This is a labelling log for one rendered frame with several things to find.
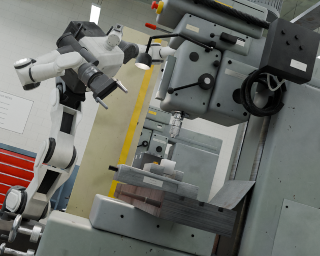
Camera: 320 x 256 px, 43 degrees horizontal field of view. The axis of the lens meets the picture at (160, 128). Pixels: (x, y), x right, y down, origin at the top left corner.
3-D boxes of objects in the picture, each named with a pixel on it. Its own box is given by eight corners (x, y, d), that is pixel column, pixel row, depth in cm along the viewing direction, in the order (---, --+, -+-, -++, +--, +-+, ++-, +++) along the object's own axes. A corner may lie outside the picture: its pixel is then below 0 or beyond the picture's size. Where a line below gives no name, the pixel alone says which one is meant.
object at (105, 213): (92, 227, 157) (101, 196, 159) (88, 218, 191) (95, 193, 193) (211, 259, 166) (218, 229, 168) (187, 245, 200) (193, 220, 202)
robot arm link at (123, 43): (122, 54, 250) (107, 51, 239) (126, 39, 248) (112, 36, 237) (136, 60, 245) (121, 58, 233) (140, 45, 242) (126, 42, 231)
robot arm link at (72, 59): (80, 62, 169) (50, 69, 172) (88, 72, 178) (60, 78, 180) (79, 49, 172) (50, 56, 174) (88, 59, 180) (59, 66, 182)
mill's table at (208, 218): (157, 217, 118) (165, 190, 119) (113, 196, 238) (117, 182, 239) (230, 237, 122) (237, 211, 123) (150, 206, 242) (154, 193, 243)
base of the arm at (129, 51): (102, 58, 241) (102, 39, 235) (118, 51, 250) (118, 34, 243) (120, 67, 234) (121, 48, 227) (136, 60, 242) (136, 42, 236)
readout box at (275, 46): (267, 64, 158) (280, 15, 162) (257, 70, 167) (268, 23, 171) (313, 81, 162) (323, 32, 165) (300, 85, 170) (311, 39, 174)
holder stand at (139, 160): (133, 186, 210) (145, 149, 214) (125, 185, 231) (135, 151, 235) (155, 193, 213) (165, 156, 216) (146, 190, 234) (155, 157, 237)
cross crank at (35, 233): (-3, 242, 160) (7, 212, 162) (1, 237, 171) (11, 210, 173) (37, 252, 163) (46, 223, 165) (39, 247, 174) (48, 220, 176)
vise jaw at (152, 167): (149, 171, 170) (151, 162, 171) (141, 171, 185) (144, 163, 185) (162, 176, 171) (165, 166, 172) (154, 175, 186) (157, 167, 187)
